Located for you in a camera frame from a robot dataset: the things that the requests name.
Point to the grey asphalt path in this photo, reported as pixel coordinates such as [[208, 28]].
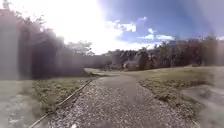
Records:
[[115, 100]]

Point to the open grass field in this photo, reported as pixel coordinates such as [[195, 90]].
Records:
[[170, 81]]

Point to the pale kerb strip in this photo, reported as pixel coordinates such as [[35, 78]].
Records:
[[63, 101]]

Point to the distant row of trees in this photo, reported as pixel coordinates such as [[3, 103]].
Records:
[[173, 53]]

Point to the grass verge with leaves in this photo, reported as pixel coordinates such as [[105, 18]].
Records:
[[55, 90]]

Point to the dark wood of trees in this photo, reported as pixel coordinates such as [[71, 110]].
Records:
[[40, 56]]

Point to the robot's own part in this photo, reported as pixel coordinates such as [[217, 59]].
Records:
[[73, 126]]

